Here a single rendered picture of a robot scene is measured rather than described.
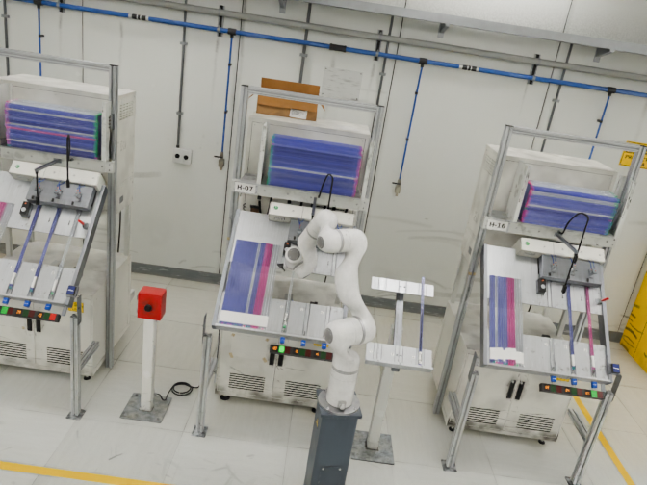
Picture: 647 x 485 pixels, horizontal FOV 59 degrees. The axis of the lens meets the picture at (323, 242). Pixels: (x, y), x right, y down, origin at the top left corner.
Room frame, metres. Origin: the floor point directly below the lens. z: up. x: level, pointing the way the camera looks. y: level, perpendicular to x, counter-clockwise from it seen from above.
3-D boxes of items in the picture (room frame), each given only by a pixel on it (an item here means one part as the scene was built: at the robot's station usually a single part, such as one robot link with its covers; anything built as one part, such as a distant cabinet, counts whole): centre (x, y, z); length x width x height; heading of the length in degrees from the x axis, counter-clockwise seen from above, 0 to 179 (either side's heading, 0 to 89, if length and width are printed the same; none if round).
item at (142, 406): (2.79, 0.89, 0.39); 0.24 x 0.24 x 0.78; 1
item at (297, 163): (3.15, 0.12, 1.52); 0.51 x 0.13 x 0.27; 91
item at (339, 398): (2.16, -0.18, 0.79); 0.19 x 0.19 x 0.18
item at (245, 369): (3.27, 0.18, 0.31); 0.70 x 0.65 x 0.62; 91
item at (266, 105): (3.44, 0.23, 1.82); 0.68 x 0.30 x 0.20; 91
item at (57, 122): (3.26, 1.63, 0.95); 1.35 x 0.82 x 1.90; 1
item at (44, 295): (3.06, 1.61, 0.66); 1.01 x 0.73 x 1.31; 1
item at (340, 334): (2.14, -0.15, 1.00); 0.19 x 0.12 x 0.24; 124
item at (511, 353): (3.12, -1.29, 0.65); 1.01 x 0.73 x 1.29; 1
